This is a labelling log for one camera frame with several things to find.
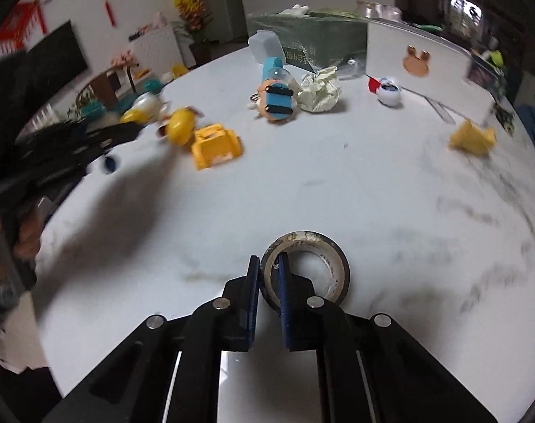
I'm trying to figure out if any green tissue box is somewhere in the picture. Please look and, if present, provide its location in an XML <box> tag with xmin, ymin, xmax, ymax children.
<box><xmin>246</xmin><ymin>12</ymin><xmax>368</xmax><ymax>79</ymax></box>

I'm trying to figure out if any yellow toy car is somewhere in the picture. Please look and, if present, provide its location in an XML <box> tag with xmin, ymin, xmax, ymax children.
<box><xmin>191</xmin><ymin>123</ymin><xmax>243</xmax><ymax>170</ymax></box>

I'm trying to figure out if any black television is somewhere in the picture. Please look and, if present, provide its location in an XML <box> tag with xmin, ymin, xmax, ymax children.
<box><xmin>13</xmin><ymin>21</ymin><xmax>88</xmax><ymax>117</ymax></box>

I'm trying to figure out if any person left hand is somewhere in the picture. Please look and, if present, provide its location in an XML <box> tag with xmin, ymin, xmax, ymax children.
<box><xmin>0</xmin><ymin>208</ymin><xmax>43</xmax><ymax>280</ymax></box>

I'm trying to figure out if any white egg toy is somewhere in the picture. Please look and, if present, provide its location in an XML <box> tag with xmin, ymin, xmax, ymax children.
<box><xmin>368</xmin><ymin>76</ymin><xmax>402</xmax><ymax>108</ymax></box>

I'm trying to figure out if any yellow flower plant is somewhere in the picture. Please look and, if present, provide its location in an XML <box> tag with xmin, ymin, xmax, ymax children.
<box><xmin>174</xmin><ymin>0</ymin><xmax>213</xmax><ymax>43</ymax></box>

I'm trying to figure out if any white box with bunny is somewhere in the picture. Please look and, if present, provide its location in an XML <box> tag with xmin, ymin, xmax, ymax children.
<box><xmin>366</xmin><ymin>20</ymin><xmax>494</xmax><ymax>124</ymax></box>

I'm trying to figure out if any white duck toy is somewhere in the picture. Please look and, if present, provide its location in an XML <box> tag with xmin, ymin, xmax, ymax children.
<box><xmin>119</xmin><ymin>92</ymin><xmax>171</xmax><ymax>125</ymax></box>

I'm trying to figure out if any wooden chair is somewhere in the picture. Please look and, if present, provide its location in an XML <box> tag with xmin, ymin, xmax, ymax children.
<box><xmin>74</xmin><ymin>61</ymin><xmax>139</xmax><ymax>115</ymax></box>

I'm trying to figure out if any yellow egg toy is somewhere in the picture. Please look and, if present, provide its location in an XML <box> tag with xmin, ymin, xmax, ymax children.
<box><xmin>156</xmin><ymin>106</ymin><xmax>203</xmax><ymax>147</ymax></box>

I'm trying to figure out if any blue orange toy figure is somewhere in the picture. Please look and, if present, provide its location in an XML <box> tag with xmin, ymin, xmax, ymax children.
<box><xmin>250</xmin><ymin>56</ymin><xmax>299</xmax><ymax>123</ymax></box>

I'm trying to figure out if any translucent plastic bottle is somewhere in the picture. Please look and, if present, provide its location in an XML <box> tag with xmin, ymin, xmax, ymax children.
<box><xmin>248</xmin><ymin>30</ymin><xmax>286</xmax><ymax>64</ymax></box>

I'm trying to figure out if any tape roll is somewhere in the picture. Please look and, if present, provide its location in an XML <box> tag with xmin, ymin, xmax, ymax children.
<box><xmin>261</xmin><ymin>231</ymin><xmax>350</xmax><ymax>312</ymax></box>

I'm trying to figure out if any small yellow box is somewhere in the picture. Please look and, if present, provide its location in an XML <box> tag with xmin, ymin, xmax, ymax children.
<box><xmin>449</xmin><ymin>119</ymin><xmax>498</xmax><ymax>158</ymax></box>

